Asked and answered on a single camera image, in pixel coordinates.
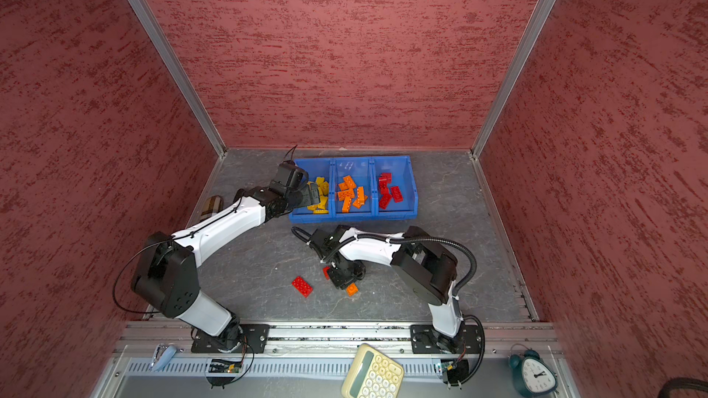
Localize yellow lego top small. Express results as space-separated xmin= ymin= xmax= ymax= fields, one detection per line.
xmin=315 ymin=177 xmax=329 ymax=196

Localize yellow lego long slanted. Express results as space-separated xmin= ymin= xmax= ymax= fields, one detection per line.
xmin=307 ymin=197 xmax=329 ymax=215

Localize orange lego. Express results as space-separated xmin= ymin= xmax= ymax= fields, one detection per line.
xmin=352 ymin=186 xmax=367 ymax=208
xmin=342 ymin=197 xmax=352 ymax=214
xmin=346 ymin=284 xmax=359 ymax=296
xmin=337 ymin=189 xmax=355 ymax=201
xmin=339 ymin=176 xmax=357 ymax=191

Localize blue three-compartment bin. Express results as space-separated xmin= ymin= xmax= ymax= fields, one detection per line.
xmin=289 ymin=156 xmax=419 ymax=224

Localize red lego long bottom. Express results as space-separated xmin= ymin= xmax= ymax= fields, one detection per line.
xmin=291 ymin=276 xmax=313 ymax=298

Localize red lego long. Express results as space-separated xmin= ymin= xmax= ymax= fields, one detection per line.
xmin=377 ymin=172 xmax=393 ymax=188
xmin=291 ymin=276 xmax=313 ymax=298

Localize red lego top long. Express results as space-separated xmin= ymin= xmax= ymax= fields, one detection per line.
xmin=377 ymin=172 xmax=393 ymax=188

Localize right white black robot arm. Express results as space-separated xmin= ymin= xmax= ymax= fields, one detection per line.
xmin=291 ymin=225 xmax=478 ymax=354

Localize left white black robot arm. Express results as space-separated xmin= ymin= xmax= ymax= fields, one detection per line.
xmin=130 ymin=160 xmax=321 ymax=353

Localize plaid brown glasses case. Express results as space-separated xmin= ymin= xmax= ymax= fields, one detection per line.
xmin=199 ymin=195 xmax=224 ymax=222

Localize cream calculator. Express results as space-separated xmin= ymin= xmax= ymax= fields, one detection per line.
xmin=340 ymin=344 xmax=404 ymax=398

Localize small clear plastic piece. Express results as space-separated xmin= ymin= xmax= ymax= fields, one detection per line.
xmin=149 ymin=344 xmax=184 ymax=372

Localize dark green alarm clock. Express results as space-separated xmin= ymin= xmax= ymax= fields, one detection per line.
xmin=509 ymin=349 xmax=558 ymax=398

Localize black corrugated cable conduit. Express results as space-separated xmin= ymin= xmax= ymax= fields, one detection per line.
xmin=289 ymin=225 xmax=487 ymax=388

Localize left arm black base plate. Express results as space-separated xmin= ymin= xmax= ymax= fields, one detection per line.
xmin=191 ymin=324 xmax=270 ymax=355

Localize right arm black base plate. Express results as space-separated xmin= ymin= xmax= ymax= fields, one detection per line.
xmin=409 ymin=324 xmax=485 ymax=355

